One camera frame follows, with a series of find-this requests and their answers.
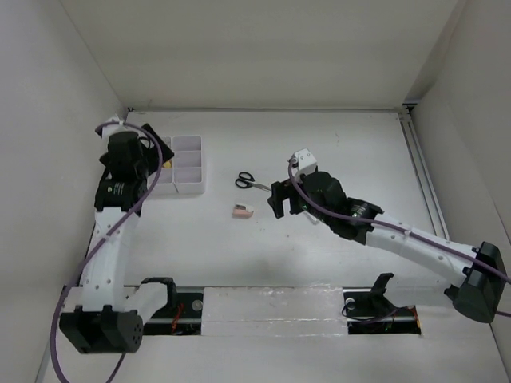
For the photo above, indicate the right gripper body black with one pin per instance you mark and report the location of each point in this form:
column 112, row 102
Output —
column 298, row 203

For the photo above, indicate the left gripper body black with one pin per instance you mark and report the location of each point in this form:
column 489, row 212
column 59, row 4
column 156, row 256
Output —
column 151, row 161

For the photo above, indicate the black-handled scissors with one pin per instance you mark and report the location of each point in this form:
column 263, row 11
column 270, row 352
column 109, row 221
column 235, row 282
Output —
column 246, row 180

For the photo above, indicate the pink white stapler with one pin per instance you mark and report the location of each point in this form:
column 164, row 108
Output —
column 242, row 211

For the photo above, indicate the clear blue-capped glue bottle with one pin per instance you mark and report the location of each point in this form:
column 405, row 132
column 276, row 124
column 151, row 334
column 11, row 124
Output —
column 312, row 219

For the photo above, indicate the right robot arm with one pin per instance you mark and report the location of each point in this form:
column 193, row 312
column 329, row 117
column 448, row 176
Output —
column 476, row 275

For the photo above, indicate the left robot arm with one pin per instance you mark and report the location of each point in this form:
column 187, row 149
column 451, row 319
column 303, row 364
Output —
column 106, row 319

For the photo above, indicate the white six-compartment organizer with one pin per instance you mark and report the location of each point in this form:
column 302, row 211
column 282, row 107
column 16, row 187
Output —
column 187, row 176

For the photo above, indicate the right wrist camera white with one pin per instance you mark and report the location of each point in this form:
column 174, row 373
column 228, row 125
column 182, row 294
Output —
column 302, row 162

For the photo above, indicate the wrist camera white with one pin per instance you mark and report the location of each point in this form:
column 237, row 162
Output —
column 302, row 162
column 112, row 126

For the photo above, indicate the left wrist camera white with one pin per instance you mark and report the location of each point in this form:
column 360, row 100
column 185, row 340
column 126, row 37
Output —
column 112, row 126

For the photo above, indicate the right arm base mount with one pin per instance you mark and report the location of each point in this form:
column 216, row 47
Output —
column 368, row 311

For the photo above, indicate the aluminium rail right side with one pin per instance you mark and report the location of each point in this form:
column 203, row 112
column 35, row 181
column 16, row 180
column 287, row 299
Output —
column 422, row 172

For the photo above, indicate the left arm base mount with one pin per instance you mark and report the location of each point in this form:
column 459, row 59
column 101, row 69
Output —
column 182, row 319

